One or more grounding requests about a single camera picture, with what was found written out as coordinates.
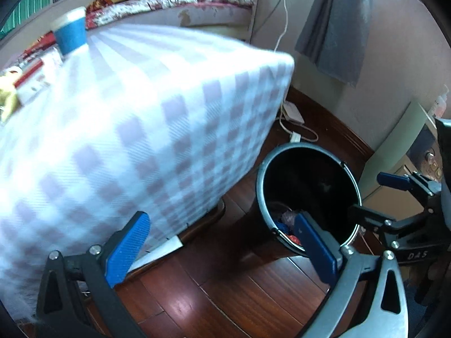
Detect wooden table leg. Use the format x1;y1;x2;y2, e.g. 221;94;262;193
176;197;227;244

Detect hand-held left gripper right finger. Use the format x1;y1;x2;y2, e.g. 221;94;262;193
294;212;409;338

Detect pink crumpled bag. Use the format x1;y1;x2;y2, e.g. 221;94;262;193
278;211;301;226

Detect white paper sheet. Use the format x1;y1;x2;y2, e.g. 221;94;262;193
132;236;184;272

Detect black round trash bin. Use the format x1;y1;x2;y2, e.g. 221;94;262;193
252;143;363;261

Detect grey hanging cloth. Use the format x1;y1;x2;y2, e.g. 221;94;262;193
294;0;374;87

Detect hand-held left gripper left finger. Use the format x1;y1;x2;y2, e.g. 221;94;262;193
35;211;152;338

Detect yellow wrapper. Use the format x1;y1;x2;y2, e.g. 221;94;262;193
0;70;20;124

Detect pink white checkered tablecloth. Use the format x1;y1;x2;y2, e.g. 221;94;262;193
0;25;295;321

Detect red white packet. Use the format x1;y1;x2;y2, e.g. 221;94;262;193
12;47;64;106

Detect white bottle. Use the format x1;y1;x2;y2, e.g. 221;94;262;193
428;85;451;118

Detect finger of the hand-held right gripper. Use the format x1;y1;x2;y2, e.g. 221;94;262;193
347;205;428;235
376;171;443;198

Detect white hanging cable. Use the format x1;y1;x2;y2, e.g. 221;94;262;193
272;0;289;52

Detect light green cabinet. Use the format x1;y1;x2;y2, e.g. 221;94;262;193
359;100;451;215

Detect blue white paper cup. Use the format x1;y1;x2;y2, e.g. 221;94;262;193
49;6;89;56

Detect white flat adapter box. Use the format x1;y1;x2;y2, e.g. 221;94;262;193
280;100;306;124

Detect white plug with cable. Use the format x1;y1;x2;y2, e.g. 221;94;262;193
279;116;319;144

